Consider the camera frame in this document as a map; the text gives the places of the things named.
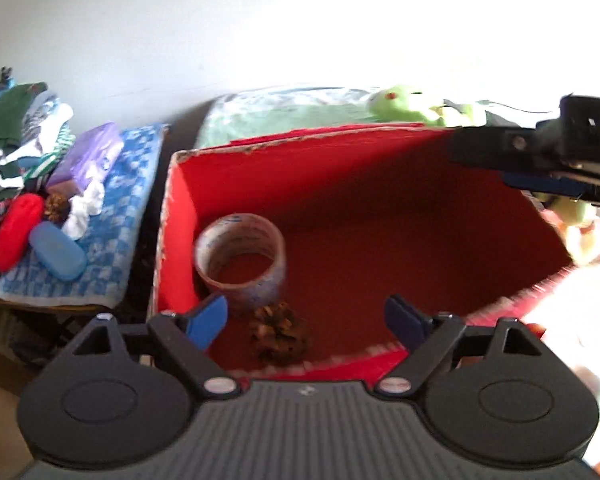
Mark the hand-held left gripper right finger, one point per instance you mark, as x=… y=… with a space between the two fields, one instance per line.
x=404 y=321

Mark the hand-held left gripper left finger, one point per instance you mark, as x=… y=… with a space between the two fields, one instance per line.
x=207 y=321

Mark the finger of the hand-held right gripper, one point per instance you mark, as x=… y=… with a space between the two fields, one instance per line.
x=500 y=147

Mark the large brown pine cone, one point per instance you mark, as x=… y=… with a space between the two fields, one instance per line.
x=280 y=332

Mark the red cardboard box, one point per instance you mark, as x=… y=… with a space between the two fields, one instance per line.
x=380 y=240

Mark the clear packing tape roll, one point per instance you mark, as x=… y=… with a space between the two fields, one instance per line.
x=274 y=255

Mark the green frog plush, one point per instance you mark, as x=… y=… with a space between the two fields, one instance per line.
x=405 y=102

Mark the blue checkered cloth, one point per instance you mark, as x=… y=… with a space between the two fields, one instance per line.
x=120 y=210

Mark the crumpled white tissue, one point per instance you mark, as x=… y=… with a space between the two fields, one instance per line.
x=82 y=212

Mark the blue glasses case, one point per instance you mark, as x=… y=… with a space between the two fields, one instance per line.
x=57 y=250

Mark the white fluffy plush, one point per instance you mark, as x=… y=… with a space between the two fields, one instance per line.
x=575 y=320

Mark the small brown pine cone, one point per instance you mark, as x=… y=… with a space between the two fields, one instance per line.
x=56 y=207

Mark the purple tissue pack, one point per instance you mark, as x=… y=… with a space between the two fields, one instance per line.
x=87 y=157

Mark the red glasses case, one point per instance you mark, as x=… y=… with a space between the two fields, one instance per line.
x=15 y=232

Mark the light green bed sheet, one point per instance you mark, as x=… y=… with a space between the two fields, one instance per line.
x=280 y=115

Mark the stack of folded clothes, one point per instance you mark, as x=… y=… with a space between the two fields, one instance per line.
x=15 y=130

